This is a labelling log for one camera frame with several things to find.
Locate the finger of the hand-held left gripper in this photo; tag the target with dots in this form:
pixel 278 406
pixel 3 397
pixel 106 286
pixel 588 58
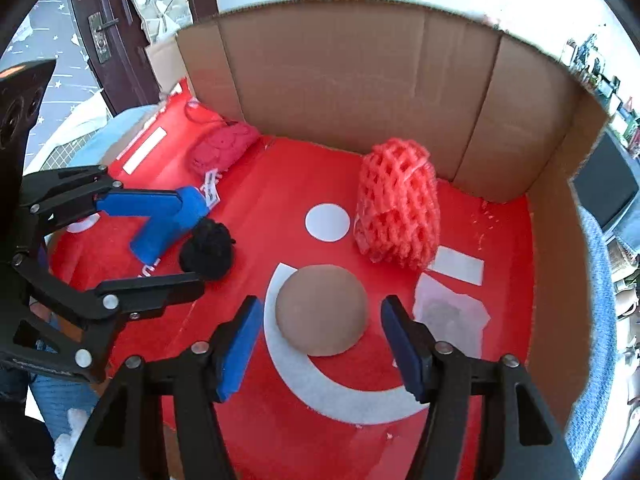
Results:
pixel 130 202
pixel 150 292

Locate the blue cloth roll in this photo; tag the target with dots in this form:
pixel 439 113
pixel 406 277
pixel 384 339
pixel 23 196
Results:
pixel 150 245

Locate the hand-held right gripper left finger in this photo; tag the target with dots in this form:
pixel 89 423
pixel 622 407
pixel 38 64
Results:
pixel 240 350

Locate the black fluffy scrunchie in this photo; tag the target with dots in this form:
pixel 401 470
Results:
pixel 207 250

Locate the blue knit blanket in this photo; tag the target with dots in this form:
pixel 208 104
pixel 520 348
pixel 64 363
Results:
pixel 595 360

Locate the tan round sponge pad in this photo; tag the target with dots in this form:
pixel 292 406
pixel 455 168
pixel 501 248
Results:
pixel 320 310

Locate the red foam fruit net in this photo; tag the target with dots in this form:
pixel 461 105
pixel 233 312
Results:
pixel 395 200

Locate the light blue bed sheet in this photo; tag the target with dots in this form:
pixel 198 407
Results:
pixel 100 135

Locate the cardboard box with red lining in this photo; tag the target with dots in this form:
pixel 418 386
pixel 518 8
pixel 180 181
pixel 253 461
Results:
pixel 350 85

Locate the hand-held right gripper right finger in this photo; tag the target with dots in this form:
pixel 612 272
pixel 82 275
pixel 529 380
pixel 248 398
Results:
pixel 400 350

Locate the red knit cloth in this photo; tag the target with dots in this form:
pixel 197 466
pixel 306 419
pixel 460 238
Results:
pixel 222 147

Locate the hanging wall organizer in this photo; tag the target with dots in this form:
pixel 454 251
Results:
pixel 155 10

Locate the clear packet with beige pad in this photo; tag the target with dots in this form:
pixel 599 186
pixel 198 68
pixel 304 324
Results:
pixel 445 315

